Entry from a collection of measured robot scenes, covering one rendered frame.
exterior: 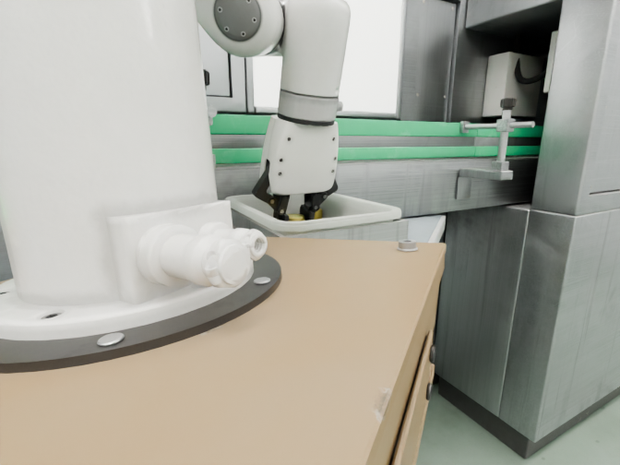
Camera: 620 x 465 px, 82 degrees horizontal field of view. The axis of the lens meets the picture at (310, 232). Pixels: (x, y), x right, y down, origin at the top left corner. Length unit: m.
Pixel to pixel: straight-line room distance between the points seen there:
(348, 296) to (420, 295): 0.03
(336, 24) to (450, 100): 0.82
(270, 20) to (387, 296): 0.32
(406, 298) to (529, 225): 0.96
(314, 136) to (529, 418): 1.05
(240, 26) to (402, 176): 0.51
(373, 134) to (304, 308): 0.65
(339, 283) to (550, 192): 0.93
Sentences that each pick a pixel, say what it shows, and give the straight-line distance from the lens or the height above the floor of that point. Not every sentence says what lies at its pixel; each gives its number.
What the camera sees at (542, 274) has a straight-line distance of 1.12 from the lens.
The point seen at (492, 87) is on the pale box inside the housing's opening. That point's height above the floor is 1.09.
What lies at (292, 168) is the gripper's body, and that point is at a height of 0.89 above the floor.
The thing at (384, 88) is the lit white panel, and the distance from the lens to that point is 1.02.
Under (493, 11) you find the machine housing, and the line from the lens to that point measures 1.24.
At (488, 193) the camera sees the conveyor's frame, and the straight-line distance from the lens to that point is 1.05.
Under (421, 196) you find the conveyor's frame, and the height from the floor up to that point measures 0.80.
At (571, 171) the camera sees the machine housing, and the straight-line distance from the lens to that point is 1.06.
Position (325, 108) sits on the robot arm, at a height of 0.96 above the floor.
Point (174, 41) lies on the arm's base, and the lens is 0.18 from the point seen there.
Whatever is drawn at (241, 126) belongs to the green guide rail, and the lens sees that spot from 0.64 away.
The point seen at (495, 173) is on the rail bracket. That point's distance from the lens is 0.89.
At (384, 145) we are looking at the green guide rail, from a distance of 0.80.
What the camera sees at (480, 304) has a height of 0.44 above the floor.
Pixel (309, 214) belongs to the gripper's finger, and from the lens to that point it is 0.53.
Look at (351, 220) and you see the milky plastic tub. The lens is 0.40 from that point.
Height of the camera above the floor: 0.92
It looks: 14 degrees down
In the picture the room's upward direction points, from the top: straight up
